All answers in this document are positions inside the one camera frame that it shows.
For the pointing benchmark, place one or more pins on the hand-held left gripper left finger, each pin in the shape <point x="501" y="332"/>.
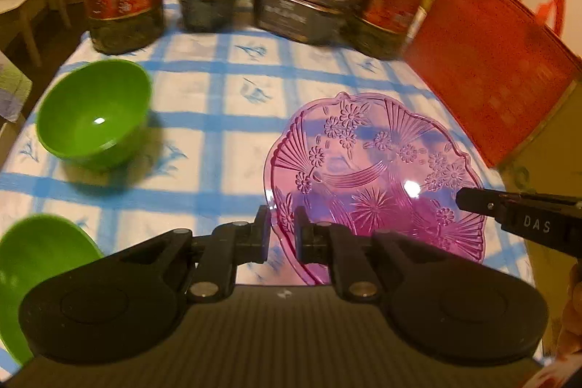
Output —
<point x="252" y="240"/>

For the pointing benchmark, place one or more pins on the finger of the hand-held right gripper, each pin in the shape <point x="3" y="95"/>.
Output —
<point x="477" y="200"/>

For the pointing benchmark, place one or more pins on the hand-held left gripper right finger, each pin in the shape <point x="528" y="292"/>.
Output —
<point x="313" y="242"/>

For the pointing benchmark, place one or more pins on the pink plastic flower plate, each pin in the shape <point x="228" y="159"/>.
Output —
<point x="391" y="170"/>

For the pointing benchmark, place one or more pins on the green plastic bowl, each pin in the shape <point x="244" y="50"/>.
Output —
<point x="32" y="260"/>
<point x="97" y="115"/>

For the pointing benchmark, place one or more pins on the person's right hand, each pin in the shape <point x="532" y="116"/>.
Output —
<point x="574" y="310"/>

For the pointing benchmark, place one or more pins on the brown cardboard box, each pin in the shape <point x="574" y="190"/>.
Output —
<point x="545" y="151"/>

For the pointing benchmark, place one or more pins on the red fabric bag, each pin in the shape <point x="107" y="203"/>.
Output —
<point x="491" y="65"/>

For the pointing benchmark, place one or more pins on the blue checked tablecloth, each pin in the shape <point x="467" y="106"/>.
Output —
<point x="218" y="106"/>

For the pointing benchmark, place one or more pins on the small black food container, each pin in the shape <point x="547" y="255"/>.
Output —
<point x="207" y="8"/>

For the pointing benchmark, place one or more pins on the green and white cloth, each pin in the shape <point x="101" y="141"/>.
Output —
<point x="11" y="88"/>

